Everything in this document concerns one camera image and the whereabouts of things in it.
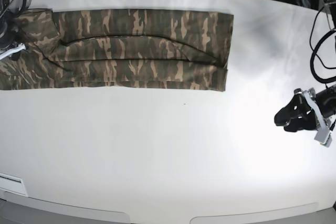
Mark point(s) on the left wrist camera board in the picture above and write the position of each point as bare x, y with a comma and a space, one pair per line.
323, 136

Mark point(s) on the camouflage T-shirt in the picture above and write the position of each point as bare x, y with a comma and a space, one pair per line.
135, 48

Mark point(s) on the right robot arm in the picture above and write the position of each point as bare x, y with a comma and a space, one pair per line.
9, 14

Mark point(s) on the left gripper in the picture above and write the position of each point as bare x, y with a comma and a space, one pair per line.
298, 115

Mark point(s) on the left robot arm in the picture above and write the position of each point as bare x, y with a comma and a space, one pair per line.
319, 69

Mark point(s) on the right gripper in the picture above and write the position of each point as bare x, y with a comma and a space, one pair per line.
10, 38

